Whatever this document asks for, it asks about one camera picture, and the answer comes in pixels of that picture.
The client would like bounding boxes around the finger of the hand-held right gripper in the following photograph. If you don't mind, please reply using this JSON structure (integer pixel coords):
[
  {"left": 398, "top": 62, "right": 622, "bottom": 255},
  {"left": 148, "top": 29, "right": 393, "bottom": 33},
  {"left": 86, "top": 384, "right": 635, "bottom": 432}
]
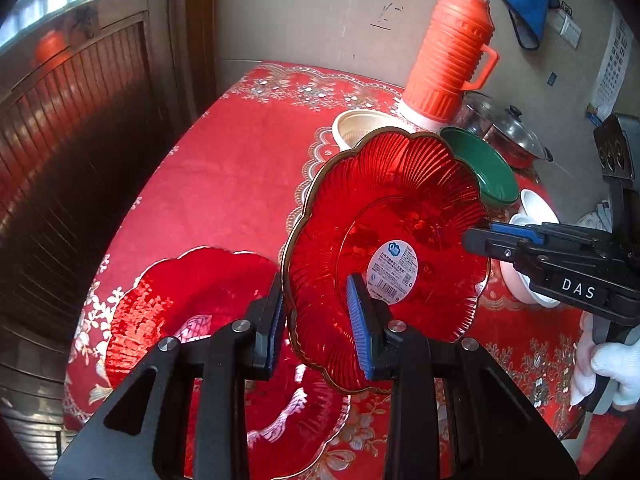
[
  {"left": 462, "top": 229, "right": 545, "bottom": 267},
  {"left": 489, "top": 223, "right": 614, "bottom": 252}
]

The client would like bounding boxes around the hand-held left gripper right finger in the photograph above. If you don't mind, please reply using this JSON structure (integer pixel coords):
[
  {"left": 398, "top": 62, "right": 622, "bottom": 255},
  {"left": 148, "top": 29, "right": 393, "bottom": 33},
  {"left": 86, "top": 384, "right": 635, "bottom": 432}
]
[{"left": 346, "top": 274, "right": 576, "bottom": 480}]

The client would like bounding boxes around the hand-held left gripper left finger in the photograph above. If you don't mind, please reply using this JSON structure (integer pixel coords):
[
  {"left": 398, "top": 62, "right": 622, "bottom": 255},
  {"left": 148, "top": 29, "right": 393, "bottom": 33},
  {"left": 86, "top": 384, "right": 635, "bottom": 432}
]
[{"left": 52, "top": 272, "right": 287, "bottom": 480}]

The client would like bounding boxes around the red translucent plate with label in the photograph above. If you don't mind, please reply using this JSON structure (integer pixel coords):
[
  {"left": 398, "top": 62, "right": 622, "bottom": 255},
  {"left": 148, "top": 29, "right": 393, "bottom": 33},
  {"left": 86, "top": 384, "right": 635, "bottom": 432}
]
[{"left": 281, "top": 129, "right": 492, "bottom": 395}]

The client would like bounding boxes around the cream plastic bowl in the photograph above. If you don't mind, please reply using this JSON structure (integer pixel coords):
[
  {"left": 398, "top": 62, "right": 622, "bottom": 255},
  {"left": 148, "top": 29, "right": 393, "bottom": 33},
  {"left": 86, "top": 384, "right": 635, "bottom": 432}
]
[{"left": 332, "top": 108, "right": 416, "bottom": 151}]

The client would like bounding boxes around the person's right hand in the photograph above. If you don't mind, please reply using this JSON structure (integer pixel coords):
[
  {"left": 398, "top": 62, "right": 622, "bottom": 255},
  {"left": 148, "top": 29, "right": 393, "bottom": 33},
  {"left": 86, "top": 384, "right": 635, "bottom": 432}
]
[{"left": 570, "top": 310, "right": 640, "bottom": 409}]

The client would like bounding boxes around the small white bowl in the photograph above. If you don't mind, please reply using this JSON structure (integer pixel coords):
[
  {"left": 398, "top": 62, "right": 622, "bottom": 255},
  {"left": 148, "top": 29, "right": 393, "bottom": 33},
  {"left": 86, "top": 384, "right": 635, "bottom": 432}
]
[{"left": 517, "top": 188, "right": 560, "bottom": 226}]

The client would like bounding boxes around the large white bowl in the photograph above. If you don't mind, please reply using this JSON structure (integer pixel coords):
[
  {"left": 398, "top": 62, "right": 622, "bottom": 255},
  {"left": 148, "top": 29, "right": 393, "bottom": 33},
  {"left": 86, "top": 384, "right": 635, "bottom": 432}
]
[{"left": 500, "top": 212, "right": 563, "bottom": 308}]

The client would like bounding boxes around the green bowl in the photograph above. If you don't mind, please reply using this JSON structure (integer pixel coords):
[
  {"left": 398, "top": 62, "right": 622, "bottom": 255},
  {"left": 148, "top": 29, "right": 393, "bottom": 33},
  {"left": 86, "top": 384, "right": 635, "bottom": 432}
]
[{"left": 439, "top": 126, "right": 521, "bottom": 208}]

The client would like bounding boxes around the white crumpled cloth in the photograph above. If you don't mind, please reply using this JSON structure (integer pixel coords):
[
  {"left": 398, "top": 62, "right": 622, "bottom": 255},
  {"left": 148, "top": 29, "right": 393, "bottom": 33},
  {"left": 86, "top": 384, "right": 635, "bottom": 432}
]
[{"left": 574, "top": 202, "right": 613, "bottom": 233}]

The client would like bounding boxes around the steel pot with lid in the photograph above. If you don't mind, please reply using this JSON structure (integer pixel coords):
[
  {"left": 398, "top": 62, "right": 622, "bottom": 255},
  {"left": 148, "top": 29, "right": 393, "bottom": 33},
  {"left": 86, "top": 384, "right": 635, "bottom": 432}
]
[{"left": 482, "top": 105, "right": 555, "bottom": 171}]

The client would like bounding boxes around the red translucent scalloped plate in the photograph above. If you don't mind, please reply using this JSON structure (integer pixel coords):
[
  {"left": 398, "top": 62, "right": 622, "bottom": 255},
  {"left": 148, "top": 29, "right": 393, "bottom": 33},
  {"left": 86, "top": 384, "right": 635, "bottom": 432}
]
[{"left": 104, "top": 246, "right": 351, "bottom": 467}]

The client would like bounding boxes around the clear glass cup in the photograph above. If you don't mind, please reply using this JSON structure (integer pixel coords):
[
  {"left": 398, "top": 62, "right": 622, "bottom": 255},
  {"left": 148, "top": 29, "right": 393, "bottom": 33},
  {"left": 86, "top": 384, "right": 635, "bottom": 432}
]
[{"left": 452, "top": 91, "right": 496, "bottom": 136}]

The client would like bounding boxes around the orange ribbed thermos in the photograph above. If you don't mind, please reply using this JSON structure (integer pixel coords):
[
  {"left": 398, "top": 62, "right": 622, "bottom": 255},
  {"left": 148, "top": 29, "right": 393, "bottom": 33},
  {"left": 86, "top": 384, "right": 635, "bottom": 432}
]
[{"left": 397, "top": 0, "right": 501, "bottom": 133}]

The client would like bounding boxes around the dark wooden door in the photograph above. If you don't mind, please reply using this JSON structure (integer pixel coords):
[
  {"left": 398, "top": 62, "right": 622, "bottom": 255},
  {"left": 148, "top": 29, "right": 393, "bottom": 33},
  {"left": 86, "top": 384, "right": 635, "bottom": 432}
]
[{"left": 0, "top": 0, "right": 221, "bottom": 480}]

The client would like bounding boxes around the wall calendar poster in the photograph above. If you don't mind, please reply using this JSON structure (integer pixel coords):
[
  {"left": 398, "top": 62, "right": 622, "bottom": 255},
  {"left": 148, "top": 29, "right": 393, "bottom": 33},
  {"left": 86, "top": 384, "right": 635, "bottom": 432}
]
[{"left": 585, "top": 10, "right": 633, "bottom": 128}]

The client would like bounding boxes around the white wall switch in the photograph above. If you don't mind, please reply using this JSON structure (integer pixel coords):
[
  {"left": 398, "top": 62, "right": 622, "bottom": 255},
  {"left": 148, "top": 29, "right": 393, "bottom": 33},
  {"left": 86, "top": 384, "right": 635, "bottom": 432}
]
[{"left": 547, "top": 2, "right": 583, "bottom": 48}]

